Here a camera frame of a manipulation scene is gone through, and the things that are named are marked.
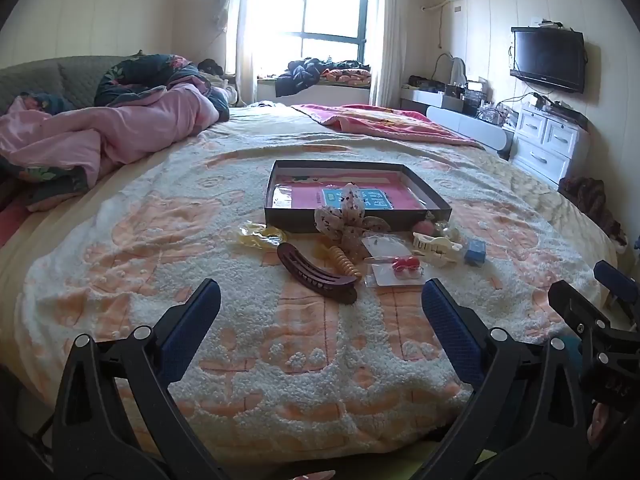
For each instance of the dark shallow cardboard box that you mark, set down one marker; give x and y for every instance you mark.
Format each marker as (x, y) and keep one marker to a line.
(300, 221)

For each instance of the white drawer cabinet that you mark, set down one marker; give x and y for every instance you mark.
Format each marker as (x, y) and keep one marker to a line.
(547, 145)

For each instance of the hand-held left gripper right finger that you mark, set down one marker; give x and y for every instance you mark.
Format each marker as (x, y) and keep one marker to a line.
(450, 330)

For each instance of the small blue box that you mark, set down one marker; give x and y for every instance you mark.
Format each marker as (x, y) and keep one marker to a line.
(475, 252)

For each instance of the polka dot fabric hair bow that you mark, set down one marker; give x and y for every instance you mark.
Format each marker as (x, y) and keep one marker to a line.
(345, 225)

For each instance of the black cloth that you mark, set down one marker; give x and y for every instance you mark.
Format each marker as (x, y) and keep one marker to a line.
(210, 66)

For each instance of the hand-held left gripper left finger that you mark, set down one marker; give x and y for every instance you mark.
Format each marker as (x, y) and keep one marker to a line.
(192, 320)

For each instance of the pink floral quilt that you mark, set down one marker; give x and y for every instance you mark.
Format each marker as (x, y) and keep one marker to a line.
(125, 125)

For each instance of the clutter of desk items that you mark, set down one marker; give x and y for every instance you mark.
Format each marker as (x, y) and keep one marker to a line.
(475, 97)

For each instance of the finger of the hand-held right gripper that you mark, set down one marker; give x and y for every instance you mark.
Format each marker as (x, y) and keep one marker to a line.
(617, 282)
(580, 310)

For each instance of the pink flower hair clip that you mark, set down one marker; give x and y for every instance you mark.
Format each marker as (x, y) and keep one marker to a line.
(425, 225)

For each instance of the person's right hand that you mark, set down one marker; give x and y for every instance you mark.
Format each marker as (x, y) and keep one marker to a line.
(602, 427)

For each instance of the pink card in clear sleeve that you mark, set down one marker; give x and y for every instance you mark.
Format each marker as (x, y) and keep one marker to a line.
(300, 197)

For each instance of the green quilted headboard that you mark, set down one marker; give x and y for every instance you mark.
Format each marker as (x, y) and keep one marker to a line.
(45, 77)

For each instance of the white grey desk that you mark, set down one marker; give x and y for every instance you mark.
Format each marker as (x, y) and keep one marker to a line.
(470, 127)

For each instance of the long dark brown hair clip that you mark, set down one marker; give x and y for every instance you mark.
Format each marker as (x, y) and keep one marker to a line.
(320, 277)

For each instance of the navy jacket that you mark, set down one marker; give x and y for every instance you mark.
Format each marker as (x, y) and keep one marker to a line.
(300, 77)

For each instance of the oval table mirror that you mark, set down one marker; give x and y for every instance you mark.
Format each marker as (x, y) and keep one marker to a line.
(457, 67)

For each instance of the white hair claw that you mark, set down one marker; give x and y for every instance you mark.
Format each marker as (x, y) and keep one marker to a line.
(435, 250)

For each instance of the black wall television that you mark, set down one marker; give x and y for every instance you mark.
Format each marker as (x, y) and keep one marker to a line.
(547, 60)

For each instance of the pink printed blanket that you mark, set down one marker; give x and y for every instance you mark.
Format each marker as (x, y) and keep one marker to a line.
(390, 122)

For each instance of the sheer white curtain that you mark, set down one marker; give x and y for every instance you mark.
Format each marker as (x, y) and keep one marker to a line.
(245, 35)
(390, 35)

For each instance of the dark brown cloth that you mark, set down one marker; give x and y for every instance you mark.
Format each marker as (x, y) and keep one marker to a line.
(590, 200)

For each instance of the colourful folded quilt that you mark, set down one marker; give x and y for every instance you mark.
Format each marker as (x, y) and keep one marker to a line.
(350, 75)

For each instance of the clear packet with white card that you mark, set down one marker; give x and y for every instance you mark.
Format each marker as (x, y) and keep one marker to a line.
(390, 247)

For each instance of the window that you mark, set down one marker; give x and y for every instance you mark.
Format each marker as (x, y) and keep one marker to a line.
(320, 5)

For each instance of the black set-top box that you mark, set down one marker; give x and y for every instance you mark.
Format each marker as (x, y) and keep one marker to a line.
(565, 107)

